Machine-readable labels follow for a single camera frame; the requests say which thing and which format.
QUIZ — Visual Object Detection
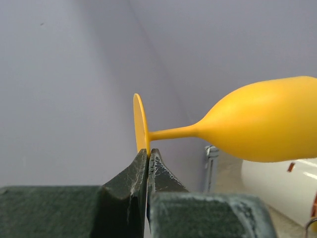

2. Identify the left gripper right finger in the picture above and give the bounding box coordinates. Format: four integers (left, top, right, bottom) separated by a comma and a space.
147, 149, 277, 238

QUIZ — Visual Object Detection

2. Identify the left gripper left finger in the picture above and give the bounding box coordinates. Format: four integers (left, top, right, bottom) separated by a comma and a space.
0, 149, 148, 238

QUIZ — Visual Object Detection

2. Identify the orange wine glass front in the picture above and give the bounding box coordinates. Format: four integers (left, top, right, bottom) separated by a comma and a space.
133, 76, 317, 163

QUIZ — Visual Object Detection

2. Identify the metal wine glass rack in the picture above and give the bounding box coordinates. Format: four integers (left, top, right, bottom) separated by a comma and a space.
304, 217, 317, 238

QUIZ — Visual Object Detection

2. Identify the white cylinder container orange lid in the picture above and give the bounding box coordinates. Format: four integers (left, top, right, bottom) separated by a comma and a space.
241, 158, 317, 226

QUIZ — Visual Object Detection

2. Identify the aluminium frame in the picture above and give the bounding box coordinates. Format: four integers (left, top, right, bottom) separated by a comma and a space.
204, 145, 219, 193

